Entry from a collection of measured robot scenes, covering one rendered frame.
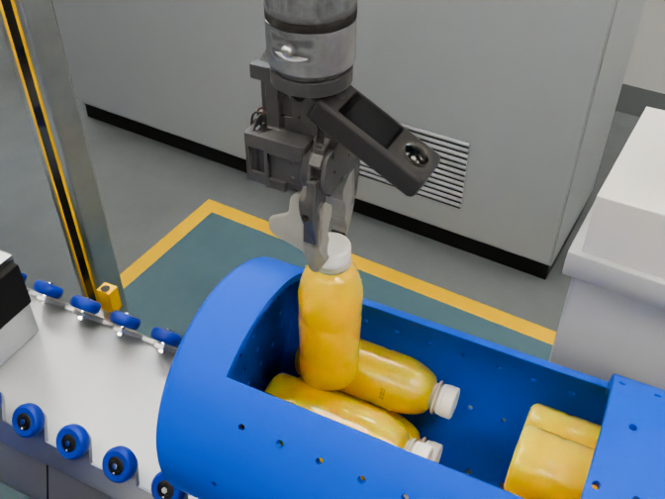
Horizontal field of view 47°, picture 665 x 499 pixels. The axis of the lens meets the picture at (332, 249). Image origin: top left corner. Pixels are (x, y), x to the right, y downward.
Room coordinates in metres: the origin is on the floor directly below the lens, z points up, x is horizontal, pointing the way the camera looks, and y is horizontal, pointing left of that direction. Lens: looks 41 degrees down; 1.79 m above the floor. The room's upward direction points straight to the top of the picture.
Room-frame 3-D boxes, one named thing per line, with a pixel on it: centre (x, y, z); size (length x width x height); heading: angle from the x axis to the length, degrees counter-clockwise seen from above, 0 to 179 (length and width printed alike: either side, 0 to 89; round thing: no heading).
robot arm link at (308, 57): (0.59, 0.02, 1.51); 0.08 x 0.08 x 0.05
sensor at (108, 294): (0.85, 0.37, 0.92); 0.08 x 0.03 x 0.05; 154
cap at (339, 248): (0.58, 0.00, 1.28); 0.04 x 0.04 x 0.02
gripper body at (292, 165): (0.59, 0.02, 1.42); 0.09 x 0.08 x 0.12; 64
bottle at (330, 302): (0.58, 0.00, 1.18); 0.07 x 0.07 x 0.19
